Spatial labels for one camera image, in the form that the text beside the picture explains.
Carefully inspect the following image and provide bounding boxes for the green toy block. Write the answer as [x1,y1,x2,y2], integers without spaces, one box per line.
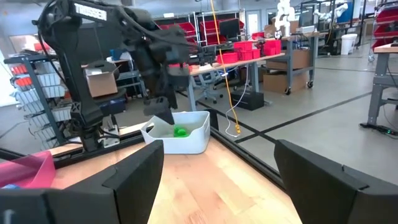
[173,124,191,139]

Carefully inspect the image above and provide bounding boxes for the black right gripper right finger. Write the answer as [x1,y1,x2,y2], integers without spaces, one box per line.
[273,139,398,224]

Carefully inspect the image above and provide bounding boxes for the black computer case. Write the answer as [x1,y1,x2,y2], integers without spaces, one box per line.
[230,89,265,112]

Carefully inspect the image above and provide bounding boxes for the white cable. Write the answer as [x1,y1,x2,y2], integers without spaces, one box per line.
[224,63,250,139]

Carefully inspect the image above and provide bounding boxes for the black power strip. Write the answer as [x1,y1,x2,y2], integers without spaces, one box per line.
[359,123,398,137]

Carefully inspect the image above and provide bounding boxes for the grey wheeled cart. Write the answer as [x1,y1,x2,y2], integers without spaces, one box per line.
[262,29,320,96]

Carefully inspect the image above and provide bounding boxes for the black aluminium rig frame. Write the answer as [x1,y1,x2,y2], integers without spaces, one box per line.
[0,107,289,192]

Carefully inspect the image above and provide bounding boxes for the white trash can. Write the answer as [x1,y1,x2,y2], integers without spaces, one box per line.
[340,33,359,56]

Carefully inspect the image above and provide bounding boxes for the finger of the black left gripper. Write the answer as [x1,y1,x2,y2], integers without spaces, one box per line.
[160,86,180,111]
[142,96,176,126]

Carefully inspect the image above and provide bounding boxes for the red storage bin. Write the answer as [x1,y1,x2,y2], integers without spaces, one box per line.
[262,39,282,57]
[216,52,239,65]
[238,49,261,62]
[233,41,253,52]

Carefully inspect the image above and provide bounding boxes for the white door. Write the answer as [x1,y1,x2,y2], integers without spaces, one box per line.
[245,9,261,37]

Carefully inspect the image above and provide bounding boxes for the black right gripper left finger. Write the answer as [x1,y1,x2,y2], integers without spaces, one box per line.
[0,139,165,224]

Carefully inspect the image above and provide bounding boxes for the white arm base bracket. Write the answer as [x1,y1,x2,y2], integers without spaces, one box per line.
[99,115,121,149]

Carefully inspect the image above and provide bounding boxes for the metal rack with red bins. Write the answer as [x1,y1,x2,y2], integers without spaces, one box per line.
[371,6,398,50]
[194,11,246,47]
[155,12,197,44]

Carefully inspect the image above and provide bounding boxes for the black computer monitor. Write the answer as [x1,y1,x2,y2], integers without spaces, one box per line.
[218,17,241,40]

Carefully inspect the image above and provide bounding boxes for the pink plastic bin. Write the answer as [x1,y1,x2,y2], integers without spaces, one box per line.
[0,150,57,190]

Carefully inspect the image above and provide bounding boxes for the yellow hanging cable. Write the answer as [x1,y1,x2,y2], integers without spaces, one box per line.
[210,0,242,135]

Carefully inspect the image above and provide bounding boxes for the long work table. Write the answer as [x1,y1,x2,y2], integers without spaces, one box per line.
[185,52,287,112]

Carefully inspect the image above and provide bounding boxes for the cardboard box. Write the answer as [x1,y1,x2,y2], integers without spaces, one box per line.
[262,71,308,95]
[84,67,119,98]
[266,49,312,70]

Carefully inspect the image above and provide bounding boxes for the grey workbench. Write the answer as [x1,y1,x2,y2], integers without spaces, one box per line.
[359,42,398,127]

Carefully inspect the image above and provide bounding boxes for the white plastic bin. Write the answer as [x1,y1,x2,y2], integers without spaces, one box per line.
[140,110,211,155]

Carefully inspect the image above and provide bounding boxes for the parts organizer rack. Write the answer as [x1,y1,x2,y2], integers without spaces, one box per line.
[3,53,73,152]

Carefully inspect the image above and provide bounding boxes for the grey office chair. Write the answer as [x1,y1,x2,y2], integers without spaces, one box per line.
[192,70,224,105]

